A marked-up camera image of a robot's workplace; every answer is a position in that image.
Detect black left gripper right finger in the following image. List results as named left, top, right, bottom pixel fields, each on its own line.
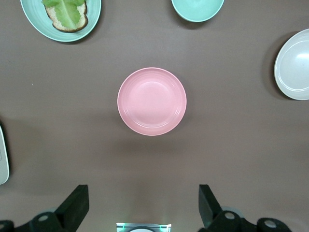
left=198, top=184, right=293, bottom=232

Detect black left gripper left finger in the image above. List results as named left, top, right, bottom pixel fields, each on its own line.
left=0, top=185, right=89, bottom=232

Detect pink shallow plate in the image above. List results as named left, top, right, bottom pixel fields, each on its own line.
left=117, top=67, right=187, bottom=137

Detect cream toaster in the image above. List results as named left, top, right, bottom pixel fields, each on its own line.
left=0, top=124, right=10, bottom=186

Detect brown table cover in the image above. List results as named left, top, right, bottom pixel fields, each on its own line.
left=0, top=0, right=309, bottom=232

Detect beige shallow plate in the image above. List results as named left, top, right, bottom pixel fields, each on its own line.
left=274, top=29, right=309, bottom=100

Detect green plate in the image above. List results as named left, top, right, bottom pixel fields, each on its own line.
left=20, top=0, right=102, bottom=42

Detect toasted bread slice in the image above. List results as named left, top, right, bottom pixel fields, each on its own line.
left=45, top=0, right=88, bottom=33

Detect green lettuce leaf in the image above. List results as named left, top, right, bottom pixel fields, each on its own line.
left=42, top=0, right=87, bottom=28

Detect green bowl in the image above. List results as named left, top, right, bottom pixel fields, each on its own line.
left=171, top=0, right=225, bottom=23

